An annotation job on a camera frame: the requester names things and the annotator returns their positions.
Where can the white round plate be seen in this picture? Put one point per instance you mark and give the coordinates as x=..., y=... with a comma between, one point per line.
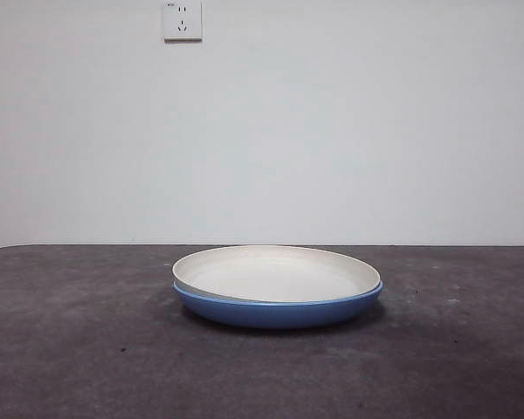
x=266, y=275

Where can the white wall socket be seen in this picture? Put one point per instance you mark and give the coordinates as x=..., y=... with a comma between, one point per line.
x=183, y=22

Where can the blue round plate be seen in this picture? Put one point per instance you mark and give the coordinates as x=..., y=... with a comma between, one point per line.
x=279, y=315

